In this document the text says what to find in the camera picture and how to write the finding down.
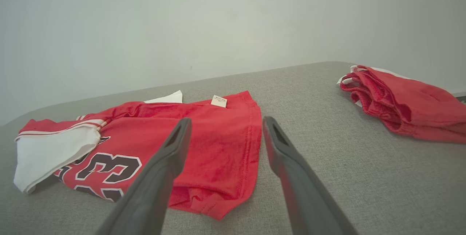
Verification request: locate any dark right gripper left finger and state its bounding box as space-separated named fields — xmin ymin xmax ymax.
xmin=95 ymin=117 xmax=192 ymax=235

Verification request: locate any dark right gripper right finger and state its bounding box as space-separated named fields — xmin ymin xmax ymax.
xmin=262 ymin=116 xmax=359 ymax=235

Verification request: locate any red jersey with number 23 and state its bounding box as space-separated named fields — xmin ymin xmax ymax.
xmin=14 ymin=90 xmax=262 ymax=221

